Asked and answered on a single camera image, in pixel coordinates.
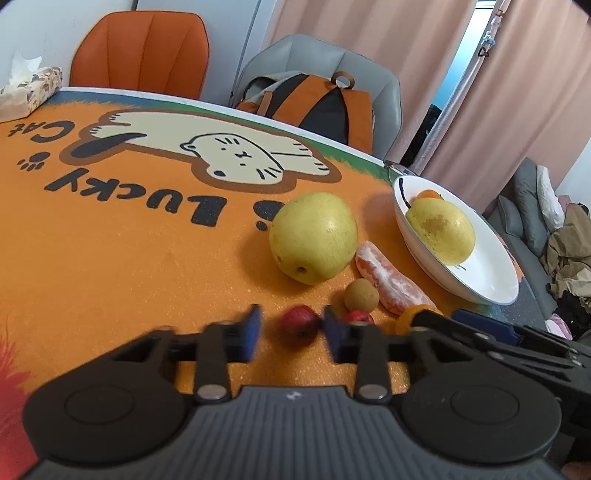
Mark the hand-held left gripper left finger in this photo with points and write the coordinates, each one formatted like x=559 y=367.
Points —
x=251 y=334

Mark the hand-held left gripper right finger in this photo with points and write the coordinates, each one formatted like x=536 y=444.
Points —
x=336 y=334

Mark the grey sofa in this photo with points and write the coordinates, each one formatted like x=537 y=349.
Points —
x=521 y=263

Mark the pink curtain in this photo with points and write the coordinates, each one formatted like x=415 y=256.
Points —
x=531 y=92
x=369 y=27

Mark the yellow-green pear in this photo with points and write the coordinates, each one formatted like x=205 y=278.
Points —
x=314 y=235

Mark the grey chair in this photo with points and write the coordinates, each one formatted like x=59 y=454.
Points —
x=318 y=55

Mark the white pillow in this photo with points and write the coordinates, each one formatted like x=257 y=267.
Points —
x=549 y=194

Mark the orange chair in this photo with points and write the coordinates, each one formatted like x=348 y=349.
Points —
x=143 y=50

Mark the patterned tissue box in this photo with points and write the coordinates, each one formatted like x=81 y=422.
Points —
x=32 y=90

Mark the white plate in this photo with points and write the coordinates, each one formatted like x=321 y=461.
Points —
x=489 y=272

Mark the small brown round fruit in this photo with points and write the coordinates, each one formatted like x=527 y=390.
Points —
x=361 y=295

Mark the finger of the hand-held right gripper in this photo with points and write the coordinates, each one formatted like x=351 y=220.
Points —
x=508 y=357
x=485 y=325

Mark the orange and black backpack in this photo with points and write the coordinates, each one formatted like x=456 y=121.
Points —
x=318 y=106

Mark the yellow speckled pear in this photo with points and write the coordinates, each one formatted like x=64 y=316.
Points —
x=443 y=230

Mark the small red fruit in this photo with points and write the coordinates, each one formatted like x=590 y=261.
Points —
x=359 y=317
x=299 y=325

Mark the peeled pomelo segment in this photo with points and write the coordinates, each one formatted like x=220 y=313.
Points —
x=388 y=281

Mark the mandarin orange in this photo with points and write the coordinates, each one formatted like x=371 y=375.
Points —
x=431 y=194
x=405 y=319

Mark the grey cushion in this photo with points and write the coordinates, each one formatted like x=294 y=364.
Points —
x=531 y=203

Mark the orange cat print mat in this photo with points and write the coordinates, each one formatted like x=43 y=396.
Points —
x=115 y=258

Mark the brown clothes pile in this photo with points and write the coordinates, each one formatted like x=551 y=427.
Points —
x=570 y=254

